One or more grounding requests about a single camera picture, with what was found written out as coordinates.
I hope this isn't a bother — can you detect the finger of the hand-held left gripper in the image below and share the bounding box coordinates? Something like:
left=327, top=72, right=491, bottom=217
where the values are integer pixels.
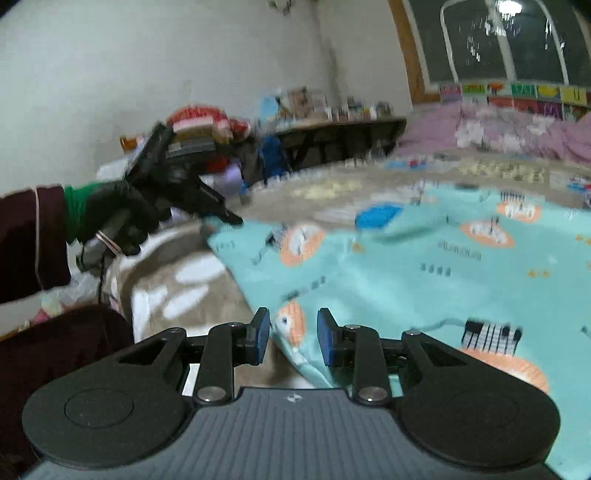
left=196, top=176, right=245, bottom=227

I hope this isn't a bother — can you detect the person's dark red clothing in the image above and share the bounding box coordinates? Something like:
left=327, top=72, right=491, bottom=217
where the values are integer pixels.
left=0, top=305, right=134, bottom=462

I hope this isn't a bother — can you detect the red floral garment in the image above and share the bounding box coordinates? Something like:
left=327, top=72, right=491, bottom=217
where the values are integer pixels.
left=166, top=105, right=252, bottom=144

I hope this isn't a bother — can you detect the colourful alphabet panel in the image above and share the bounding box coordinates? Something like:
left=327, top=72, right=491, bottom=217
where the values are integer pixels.
left=438, top=82, right=589, bottom=121

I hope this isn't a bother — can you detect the light blue printed garment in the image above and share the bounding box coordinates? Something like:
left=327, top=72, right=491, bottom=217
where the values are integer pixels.
left=205, top=182, right=591, bottom=467

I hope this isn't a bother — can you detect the person's left hand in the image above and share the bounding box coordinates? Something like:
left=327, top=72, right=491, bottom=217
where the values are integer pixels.
left=76, top=180, right=160, bottom=257

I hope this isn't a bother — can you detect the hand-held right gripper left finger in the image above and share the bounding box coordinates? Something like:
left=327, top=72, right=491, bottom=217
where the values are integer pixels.
left=115, top=308, right=271, bottom=406

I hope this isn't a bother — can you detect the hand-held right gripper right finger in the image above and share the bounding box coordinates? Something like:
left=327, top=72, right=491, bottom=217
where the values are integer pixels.
left=317, top=308, right=468, bottom=407

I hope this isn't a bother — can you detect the blue bag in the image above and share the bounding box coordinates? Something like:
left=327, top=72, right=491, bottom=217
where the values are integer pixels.
left=261, top=136, right=289, bottom=178

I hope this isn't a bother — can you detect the dark wooden desk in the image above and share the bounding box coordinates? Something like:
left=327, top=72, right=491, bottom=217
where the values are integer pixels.
left=272, top=117, right=407, bottom=174

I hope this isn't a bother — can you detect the cartoon printed blanket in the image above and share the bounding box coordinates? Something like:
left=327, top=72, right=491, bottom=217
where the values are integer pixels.
left=104, top=157, right=591, bottom=388

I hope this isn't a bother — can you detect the window with wooden frame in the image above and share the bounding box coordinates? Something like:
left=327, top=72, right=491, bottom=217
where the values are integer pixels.
left=390, top=0, right=591, bottom=104

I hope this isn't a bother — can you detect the clutter of small desk items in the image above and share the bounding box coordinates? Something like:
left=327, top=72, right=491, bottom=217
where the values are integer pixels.
left=259, top=88, right=393, bottom=123

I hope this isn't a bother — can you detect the purple floral duvet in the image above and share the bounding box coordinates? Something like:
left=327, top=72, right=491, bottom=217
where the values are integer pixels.
left=397, top=102, right=591, bottom=162

